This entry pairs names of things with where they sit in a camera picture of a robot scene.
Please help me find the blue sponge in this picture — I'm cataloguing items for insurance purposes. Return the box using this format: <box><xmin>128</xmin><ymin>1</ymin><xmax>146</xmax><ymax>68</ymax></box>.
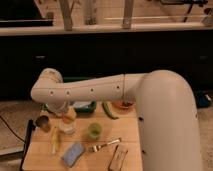
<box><xmin>61</xmin><ymin>142</ymin><xmax>85</xmax><ymax>167</ymax></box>

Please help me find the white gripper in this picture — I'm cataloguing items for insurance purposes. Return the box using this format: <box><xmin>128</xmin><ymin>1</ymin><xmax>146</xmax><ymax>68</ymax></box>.
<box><xmin>46</xmin><ymin>102</ymin><xmax>69</xmax><ymax>117</ymax></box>

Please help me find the black chair back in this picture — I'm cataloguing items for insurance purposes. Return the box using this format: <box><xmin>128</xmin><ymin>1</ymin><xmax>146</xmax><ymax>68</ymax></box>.
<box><xmin>19</xmin><ymin>119</ymin><xmax>36</xmax><ymax>171</ymax></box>

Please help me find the black cable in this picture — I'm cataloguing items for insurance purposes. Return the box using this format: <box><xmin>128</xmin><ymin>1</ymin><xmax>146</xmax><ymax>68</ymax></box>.
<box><xmin>0</xmin><ymin>114</ymin><xmax>26</xmax><ymax>144</ymax></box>

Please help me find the wooden rectangular block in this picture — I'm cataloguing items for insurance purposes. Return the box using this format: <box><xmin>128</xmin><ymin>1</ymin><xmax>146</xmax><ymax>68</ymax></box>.
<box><xmin>108</xmin><ymin>145</ymin><xmax>128</xmax><ymax>171</ymax></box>

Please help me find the green plastic cup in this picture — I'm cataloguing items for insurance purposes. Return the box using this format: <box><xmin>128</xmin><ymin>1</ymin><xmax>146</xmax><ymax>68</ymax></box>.
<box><xmin>87</xmin><ymin>123</ymin><xmax>102</xmax><ymax>140</ymax></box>

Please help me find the small metal cup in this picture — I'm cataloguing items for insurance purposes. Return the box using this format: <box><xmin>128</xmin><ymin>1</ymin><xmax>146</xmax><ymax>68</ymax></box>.
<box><xmin>35</xmin><ymin>115</ymin><xmax>51</xmax><ymax>132</ymax></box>

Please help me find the white paper cup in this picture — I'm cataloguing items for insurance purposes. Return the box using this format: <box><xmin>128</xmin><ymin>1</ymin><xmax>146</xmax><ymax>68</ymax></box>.
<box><xmin>59</xmin><ymin>121</ymin><xmax>75</xmax><ymax>135</ymax></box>

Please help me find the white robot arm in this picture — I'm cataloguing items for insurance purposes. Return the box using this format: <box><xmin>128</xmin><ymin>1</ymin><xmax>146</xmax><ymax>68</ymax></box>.
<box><xmin>31</xmin><ymin>68</ymin><xmax>203</xmax><ymax>171</ymax></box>

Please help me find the silver metal fork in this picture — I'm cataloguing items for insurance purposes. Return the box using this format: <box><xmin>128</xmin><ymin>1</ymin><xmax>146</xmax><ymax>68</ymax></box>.
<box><xmin>88</xmin><ymin>138</ymin><xmax>122</xmax><ymax>152</ymax></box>

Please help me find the green plastic tray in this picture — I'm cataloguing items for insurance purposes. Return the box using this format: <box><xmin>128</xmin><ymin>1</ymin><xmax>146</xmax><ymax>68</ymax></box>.
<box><xmin>63</xmin><ymin>77</ymin><xmax>97</xmax><ymax>113</ymax></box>

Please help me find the orange red bowl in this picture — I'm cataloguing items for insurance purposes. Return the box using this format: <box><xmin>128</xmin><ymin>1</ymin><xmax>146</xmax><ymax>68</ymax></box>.
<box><xmin>113</xmin><ymin>101</ymin><xmax>133</xmax><ymax>110</ymax></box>

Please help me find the green cucumber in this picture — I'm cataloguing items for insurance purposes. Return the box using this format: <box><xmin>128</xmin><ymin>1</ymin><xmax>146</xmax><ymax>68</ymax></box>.
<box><xmin>101</xmin><ymin>102</ymin><xmax>119</xmax><ymax>120</ymax></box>

